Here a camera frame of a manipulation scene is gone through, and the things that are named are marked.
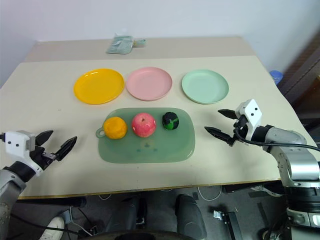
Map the pink red apple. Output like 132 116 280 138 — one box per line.
131 112 158 138

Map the dark green avocado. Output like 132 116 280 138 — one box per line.
161 111 180 131

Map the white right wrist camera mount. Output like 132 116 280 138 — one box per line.
234 98 263 136

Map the yellow round plate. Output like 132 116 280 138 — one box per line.
73 68 125 106

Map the black table frame beam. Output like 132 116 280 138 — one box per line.
17 196 87 209

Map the pale green packet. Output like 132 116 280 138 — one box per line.
105 33 134 55

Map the white floor cable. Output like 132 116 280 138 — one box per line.
196 185 224 202

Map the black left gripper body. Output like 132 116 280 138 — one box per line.
29 144 58 172

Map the black metal table foot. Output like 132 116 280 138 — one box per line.
212 209 241 240

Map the white sneaker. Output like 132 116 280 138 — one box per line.
38 216 66 240

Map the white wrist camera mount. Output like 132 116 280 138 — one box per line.
4 129 42 177
234 98 263 136

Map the mint green round plate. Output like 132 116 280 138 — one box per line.
181 69 230 105

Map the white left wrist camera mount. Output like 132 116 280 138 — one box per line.
4 129 42 177

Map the black floor cable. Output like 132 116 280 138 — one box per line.
9 213 94 236

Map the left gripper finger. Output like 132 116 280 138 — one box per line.
34 129 54 147
55 135 78 162

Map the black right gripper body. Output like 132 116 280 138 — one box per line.
232 114 250 143

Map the orange fruit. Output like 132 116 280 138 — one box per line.
103 116 129 140

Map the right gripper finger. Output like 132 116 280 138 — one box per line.
204 126 236 147
217 108 237 120

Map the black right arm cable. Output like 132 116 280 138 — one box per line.
234 126 320 152

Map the small green yellow object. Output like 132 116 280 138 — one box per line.
132 38 148 48

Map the pink round plate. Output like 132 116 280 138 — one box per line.
125 66 174 102

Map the dark wooden cabinet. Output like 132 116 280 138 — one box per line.
276 31 320 122

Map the dark rounded shape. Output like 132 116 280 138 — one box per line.
175 194 208 240

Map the translucent green cutting board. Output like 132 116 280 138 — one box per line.
95 107 196 164

